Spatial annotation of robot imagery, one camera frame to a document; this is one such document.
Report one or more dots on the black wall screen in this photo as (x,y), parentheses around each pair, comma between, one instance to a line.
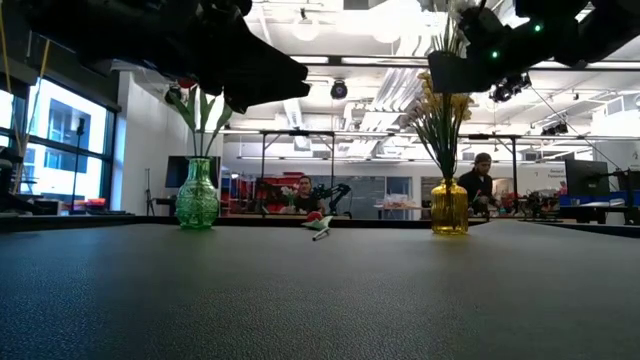
(177,172)

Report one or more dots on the yellow glass vase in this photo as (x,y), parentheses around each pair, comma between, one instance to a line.
(450,210)

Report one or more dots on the black ceiling spotlights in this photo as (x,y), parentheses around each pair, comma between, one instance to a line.
(510,87)

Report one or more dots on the pale pink-white flower bunch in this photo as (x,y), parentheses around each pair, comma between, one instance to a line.
(412,117)

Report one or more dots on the black ceiling camera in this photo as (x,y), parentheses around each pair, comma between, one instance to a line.
(338,90)

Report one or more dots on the black pole stand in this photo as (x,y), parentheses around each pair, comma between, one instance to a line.
(80,125)

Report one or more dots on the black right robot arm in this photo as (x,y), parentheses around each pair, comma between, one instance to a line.
(610,25)

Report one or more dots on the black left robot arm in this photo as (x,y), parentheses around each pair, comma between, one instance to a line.
(100,30)

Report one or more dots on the black table mat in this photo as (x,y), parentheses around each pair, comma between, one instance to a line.
(320,300)

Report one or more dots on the black background robot arm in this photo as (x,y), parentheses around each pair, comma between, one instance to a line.
(332,192)

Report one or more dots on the yellow flower bunch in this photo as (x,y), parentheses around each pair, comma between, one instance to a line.
(442,115)

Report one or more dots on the green glass vase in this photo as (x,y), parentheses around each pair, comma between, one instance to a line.
(197,195)

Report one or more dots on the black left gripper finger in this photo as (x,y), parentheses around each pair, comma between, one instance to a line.
(270,62)
(270,95)

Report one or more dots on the person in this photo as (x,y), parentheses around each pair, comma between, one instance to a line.
(305,197)
(477,185)

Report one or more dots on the black computer monitor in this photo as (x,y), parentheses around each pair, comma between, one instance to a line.
(585,177)

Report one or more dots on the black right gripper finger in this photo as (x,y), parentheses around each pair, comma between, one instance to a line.
(452,72)
(477,27)

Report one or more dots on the black tripod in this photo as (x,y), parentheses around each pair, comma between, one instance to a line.
(148,195)

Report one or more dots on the black overhead rig bar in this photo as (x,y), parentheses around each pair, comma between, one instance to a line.
(350,60)

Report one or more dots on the black background rig frame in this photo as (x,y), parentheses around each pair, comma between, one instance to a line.
(297,133)
(514,170)

